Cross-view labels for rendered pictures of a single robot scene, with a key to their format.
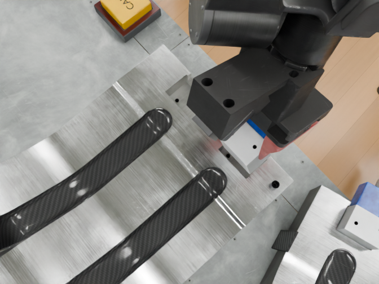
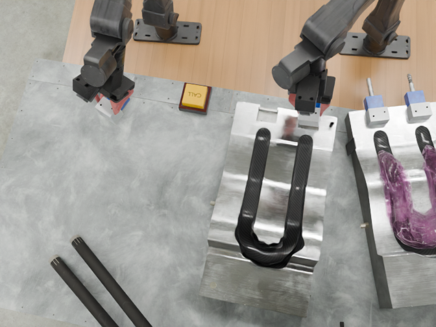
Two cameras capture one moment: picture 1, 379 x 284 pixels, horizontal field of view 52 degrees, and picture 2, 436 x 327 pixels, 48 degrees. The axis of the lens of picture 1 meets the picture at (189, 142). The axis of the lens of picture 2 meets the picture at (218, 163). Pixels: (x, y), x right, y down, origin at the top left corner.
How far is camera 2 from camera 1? 0.78 m
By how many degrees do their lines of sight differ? 8
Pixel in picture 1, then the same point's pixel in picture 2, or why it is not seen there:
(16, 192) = (234, 202)
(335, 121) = not seen: hidden behind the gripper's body
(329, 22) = (325, 57)
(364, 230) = (378, 116)
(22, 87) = (176, 171)
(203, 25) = (290, 82)
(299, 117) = (328, 89)
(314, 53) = (322, 66)
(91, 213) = (268, 190)
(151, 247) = (302, 185)
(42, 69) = (178, 156)
